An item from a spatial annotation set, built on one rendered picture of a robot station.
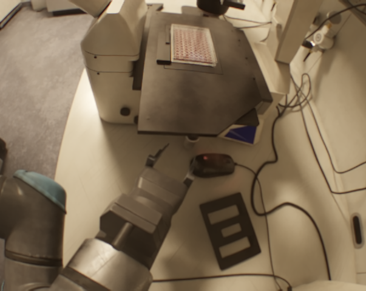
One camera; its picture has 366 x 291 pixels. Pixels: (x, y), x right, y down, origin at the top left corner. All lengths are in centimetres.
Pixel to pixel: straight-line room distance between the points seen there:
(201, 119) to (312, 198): 45
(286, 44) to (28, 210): 54
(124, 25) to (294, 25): 33
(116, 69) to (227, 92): 21
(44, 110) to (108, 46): 138
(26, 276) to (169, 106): 31
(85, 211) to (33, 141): 117
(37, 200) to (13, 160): 134
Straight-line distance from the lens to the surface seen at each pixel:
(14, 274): 30
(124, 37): 35
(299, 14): 45
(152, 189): 28
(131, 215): 17
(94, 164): 50
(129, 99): 45
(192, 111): 32
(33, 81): 201
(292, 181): 62
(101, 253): 21
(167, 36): 45
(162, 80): 35
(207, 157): 48
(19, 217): 29
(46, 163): 146
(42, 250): 29
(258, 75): 48
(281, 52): 49
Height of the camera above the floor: 120
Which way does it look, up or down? 61 degrees down
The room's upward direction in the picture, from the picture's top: 20 degrees clockwise
